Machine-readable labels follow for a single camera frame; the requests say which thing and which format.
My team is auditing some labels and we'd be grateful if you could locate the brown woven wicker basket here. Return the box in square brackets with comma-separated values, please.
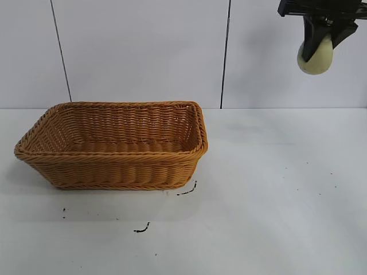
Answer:
[14, 100, 209, 191]

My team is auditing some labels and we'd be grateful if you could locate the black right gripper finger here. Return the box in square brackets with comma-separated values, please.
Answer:
[329, 20, 360, 49]
[303, 15, 330, 63]

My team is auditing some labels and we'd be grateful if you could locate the pale yellow egg yolk pastry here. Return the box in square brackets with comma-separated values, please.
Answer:
[296, 34, 334, 76]

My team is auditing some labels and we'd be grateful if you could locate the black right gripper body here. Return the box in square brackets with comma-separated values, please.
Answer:
[277, 0, 362, 21]

